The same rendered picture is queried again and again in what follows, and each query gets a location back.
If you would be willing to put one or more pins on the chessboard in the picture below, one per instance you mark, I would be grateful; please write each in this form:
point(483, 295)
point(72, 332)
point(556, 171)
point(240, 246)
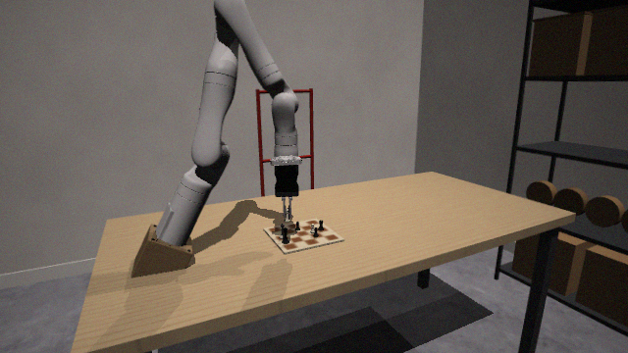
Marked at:
point(303, 239)

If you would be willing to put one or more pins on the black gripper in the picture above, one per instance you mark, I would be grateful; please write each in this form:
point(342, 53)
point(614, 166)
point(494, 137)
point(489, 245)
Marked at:
point(286, 163)

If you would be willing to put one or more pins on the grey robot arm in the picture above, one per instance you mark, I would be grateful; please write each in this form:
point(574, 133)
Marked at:
point(209, 153)

